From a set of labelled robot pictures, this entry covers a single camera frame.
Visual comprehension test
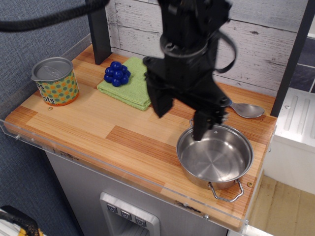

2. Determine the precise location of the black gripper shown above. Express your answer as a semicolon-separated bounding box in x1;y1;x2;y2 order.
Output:
143;56;231;141

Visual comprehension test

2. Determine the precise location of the stainless steel pot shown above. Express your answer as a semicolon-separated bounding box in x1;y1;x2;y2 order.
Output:
176;119;254;203

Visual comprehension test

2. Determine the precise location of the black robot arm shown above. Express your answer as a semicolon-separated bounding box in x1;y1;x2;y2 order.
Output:
143;0;231;141

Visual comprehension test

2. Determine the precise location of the green folded towel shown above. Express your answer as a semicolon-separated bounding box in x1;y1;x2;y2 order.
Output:
97;57;151;111

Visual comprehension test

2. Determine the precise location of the blue toy grape cluster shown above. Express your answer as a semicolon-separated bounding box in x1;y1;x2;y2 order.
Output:
104;61;131;87

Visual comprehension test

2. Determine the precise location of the toy fridge dispenser panel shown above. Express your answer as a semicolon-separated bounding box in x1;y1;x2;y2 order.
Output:
99;192;161;236

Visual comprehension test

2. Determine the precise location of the patterned tin can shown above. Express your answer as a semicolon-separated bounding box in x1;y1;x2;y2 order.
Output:
31;57;79;106

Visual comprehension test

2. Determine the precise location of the yellow black object corner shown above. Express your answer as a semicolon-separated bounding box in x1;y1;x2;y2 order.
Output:
0;206;45;236

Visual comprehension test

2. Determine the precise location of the blue handled metal spoon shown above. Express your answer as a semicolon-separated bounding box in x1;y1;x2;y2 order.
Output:
228;101;265;118

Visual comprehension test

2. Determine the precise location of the dark left shelf post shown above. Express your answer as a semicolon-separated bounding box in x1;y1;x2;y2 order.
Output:
88;7;112;65

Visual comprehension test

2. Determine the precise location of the dark shelf post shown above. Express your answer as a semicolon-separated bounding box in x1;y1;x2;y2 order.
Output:
270;0;315;117
88;7;112;65

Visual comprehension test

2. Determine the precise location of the dark right shelf post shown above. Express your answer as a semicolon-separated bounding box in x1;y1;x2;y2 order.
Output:
270;0;315;117

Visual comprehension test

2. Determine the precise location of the black braided cable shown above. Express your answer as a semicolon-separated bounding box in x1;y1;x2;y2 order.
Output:
0;0;110;32

